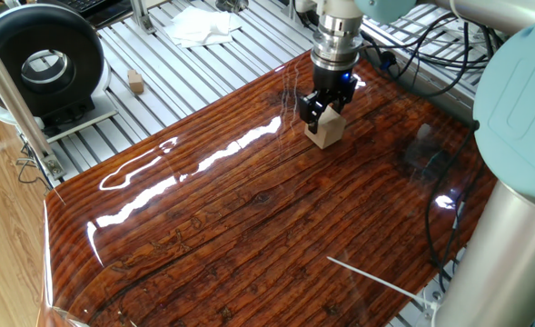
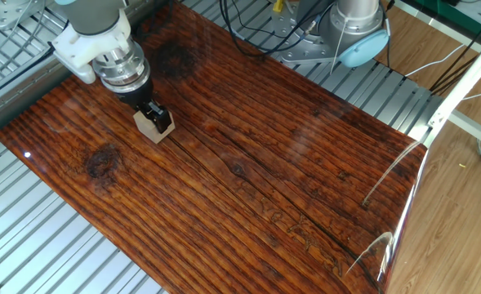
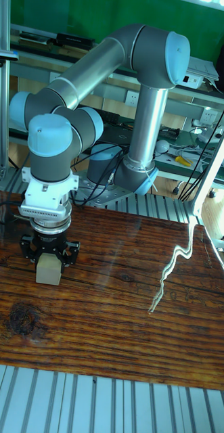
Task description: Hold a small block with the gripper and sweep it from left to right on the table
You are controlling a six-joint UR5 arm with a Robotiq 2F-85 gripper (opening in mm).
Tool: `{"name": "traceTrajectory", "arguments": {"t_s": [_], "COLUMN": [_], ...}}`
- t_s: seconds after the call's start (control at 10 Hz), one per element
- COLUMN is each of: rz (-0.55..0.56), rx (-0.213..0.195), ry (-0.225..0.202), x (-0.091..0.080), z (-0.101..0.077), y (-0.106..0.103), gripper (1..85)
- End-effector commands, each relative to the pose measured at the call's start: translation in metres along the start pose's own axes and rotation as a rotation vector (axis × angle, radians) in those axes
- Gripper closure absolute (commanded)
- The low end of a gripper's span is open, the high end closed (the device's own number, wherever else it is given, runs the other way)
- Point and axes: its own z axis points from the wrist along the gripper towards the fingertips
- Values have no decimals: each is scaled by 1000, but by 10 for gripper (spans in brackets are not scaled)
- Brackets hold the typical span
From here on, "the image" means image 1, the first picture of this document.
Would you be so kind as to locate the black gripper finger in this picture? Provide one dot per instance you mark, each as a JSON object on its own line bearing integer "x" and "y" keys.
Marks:
{"x": 308, "y": 111}
{"x": 338, "y": 104}

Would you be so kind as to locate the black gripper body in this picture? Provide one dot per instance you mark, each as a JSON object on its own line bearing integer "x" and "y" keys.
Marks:
{"x": 333, "y": 82}

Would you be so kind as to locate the pale wooden cube block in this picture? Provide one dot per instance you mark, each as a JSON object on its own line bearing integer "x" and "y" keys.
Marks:
{"x": 328, "y": 131}

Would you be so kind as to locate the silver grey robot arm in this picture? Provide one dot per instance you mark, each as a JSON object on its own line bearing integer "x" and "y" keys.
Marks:
{"x": 521, "y": 113}

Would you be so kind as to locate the small brown wooden block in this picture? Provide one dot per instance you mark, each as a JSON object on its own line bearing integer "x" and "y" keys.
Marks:
{"x": 135, "y": 82}

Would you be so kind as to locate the glossy wood grain mat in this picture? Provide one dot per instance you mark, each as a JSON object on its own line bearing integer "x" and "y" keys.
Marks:
{"x": 249, "y": 204}

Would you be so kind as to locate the white crumpled tissue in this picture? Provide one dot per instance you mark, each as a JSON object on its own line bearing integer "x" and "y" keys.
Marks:
{"x": 201, "y": 27}

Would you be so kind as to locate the white zip tie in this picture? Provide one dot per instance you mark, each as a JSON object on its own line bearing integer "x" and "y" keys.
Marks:
{"x": 376, "y": 281}

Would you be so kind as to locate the black keyboard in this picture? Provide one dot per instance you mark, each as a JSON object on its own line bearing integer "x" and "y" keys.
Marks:
{"x": 83, "y": 3}

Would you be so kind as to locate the black round blower fan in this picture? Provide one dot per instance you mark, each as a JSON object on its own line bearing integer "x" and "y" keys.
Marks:
{"x": 3, "y": 54}

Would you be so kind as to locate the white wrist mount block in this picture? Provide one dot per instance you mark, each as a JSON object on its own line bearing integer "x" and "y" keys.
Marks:
{"x": 335, "y": 6}

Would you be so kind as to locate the short aluminium upright bracket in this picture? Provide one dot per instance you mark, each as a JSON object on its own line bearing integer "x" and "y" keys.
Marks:
{"x": 141, "y": 16}

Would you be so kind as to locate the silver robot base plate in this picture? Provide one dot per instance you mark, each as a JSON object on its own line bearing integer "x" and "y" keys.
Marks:
{"x": 426, "y": 300}

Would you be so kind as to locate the silver slanted frame post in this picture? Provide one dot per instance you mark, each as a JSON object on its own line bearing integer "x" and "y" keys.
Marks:
{"x": 8, "y": 91}

